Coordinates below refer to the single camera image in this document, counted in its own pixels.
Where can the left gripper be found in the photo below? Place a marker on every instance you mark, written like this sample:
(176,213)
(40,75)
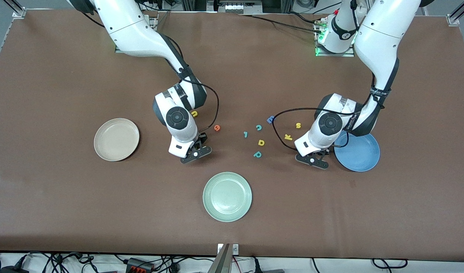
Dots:
(327,150)

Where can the blue round plate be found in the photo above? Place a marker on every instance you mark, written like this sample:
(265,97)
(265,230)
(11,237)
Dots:
(362,153)

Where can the black orange power strip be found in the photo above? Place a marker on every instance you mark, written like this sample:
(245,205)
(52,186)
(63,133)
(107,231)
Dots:
(139,264)

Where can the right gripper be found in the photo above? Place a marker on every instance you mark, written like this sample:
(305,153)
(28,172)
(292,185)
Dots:
(202,138)

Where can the black power plug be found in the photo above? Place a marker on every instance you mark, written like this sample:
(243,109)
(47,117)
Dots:
(12,270)

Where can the metal control box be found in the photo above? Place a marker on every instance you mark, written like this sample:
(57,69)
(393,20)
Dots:
(235,5)

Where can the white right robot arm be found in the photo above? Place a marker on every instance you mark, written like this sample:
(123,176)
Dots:
(133,26)

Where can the small white bracket plate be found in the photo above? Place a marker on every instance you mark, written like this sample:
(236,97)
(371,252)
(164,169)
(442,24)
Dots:
(235,248)

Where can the grey metal post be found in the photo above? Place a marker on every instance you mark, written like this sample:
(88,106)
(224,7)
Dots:
(221,261)

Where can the blue foam letter E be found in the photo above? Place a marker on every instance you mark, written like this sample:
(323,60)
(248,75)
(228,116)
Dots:
(270,120)

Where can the beige round plate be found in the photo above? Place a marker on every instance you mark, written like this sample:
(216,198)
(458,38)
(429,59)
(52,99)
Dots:
(116,139)

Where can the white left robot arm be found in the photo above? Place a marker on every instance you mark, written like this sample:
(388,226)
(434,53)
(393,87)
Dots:
(379,38)

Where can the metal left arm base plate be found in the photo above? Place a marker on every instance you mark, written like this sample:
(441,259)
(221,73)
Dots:
(334,54)

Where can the pale green round plate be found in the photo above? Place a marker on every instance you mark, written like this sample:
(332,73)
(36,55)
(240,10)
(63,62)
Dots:
(227,196)

